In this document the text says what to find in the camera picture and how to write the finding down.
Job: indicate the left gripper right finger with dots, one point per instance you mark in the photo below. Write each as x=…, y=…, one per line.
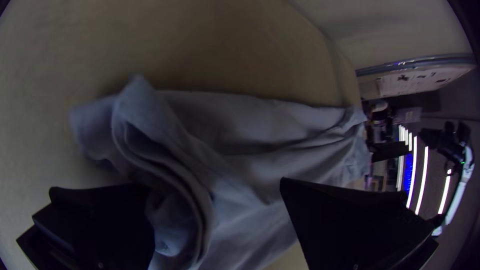
x=352, y=232

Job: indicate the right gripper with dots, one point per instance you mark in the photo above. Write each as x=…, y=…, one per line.
x=446, y=147

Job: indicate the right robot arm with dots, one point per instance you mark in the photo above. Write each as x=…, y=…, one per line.
x=463, y=187

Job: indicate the white wall poster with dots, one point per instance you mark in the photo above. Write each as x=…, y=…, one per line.
x=423, y=80

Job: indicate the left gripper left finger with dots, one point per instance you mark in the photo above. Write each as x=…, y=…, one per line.
x=97, y=225

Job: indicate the grey t-shirt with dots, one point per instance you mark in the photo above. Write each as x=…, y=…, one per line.
x=232, y=150

